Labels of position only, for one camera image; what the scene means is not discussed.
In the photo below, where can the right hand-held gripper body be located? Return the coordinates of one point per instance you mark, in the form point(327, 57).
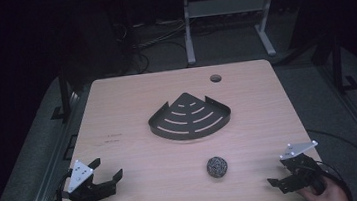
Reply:
point(302, 167)

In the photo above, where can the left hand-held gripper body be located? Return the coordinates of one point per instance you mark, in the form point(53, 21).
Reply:
point(79, 175)

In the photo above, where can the steel wool scouring ball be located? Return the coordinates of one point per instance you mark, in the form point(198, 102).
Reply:
point(217, 167)

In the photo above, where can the black metal corner shelf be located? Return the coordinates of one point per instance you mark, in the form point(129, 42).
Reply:
point(190, 119)

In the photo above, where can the person's right hand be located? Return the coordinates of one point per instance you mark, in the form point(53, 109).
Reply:
point(330, 194)

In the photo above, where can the black upright post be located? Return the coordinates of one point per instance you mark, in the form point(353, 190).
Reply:
point(64, 92)
point(337, 63)

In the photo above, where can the grey metal desk frame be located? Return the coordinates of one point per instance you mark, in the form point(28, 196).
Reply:
point(223, 6)

